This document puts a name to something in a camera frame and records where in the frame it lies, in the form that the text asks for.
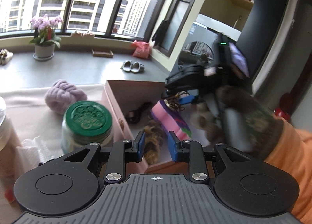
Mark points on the red vase on floor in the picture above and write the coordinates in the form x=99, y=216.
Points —
x=286, y=106

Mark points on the white paper towel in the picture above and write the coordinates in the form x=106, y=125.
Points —
x=30, y=154

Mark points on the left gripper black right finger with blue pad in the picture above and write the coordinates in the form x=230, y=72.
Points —
x=178, y=150

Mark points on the pink plastic bag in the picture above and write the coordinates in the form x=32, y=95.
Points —
x=142, y=49

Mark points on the lavender knitted yarn donut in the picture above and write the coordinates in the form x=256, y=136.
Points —
x=62, y=95

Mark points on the black strap item in box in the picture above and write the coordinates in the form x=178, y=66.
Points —
x=134, y=116

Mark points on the wooden tray on floor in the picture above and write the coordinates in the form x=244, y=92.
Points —
x=106, y=53

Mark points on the beige shoes by window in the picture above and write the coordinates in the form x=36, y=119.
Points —
x=5, y=56

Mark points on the pink orchid potted plant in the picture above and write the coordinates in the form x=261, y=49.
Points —
x=45, y=39

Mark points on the brown furry soft item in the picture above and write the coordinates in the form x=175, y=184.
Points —
x=154, y=138

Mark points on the dark framed door panel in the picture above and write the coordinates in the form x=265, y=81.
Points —
x=166, y=35

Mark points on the pink open storage box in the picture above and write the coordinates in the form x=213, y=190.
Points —
x=121, y=97

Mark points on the grey slippers pair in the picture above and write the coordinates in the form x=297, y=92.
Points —
x=129, y=66

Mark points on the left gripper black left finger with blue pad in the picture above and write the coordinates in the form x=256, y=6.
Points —
x=134, y=149

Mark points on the grey washing machine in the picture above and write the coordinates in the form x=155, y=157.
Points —
x=199, y=47

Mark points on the orange sleeve forearm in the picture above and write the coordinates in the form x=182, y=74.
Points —
x=292, y=154

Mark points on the glass jar green lid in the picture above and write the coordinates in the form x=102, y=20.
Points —
x=86, y=122

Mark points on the blue finger of the black right gripper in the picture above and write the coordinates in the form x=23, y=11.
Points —
x=190, y=99

